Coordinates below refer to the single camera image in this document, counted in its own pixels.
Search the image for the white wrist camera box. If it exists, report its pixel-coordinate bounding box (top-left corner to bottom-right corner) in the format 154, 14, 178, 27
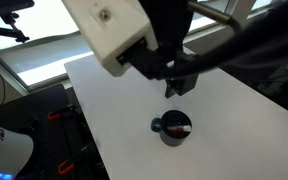
62, 0, 158, 77

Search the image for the red and white marker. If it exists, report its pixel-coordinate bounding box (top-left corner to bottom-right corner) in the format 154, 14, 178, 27
167, 125, 192, 133

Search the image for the white device with blue lights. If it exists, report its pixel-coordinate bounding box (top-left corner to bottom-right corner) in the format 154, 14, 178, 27
0, 127, 34, 180

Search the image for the orange-tipped clamp lower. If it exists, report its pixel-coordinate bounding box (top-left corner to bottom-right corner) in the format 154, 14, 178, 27
57, 143, 94, 176

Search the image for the black camera tripod mount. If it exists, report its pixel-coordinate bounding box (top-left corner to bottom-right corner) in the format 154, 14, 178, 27
0, 0, 35, 43

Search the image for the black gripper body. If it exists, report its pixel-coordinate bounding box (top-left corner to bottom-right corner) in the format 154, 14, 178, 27
127, 44, 195, 80

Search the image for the black side table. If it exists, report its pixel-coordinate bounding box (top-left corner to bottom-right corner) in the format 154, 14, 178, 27
0, 85, 110, 180

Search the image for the orange-tipped clamp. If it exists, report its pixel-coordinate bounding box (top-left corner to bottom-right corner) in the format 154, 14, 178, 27
57, 143, 94, 176
47, 106, 75, 121

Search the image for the orange-tipped clamp upper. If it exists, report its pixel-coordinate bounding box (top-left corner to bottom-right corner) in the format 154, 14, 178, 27
47, 106, 75, 121

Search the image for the dark blue mug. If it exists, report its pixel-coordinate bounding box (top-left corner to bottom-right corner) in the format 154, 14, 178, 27
151, 110, 193, 147

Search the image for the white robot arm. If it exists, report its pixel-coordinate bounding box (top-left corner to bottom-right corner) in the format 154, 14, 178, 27
125, 0, 288, 98

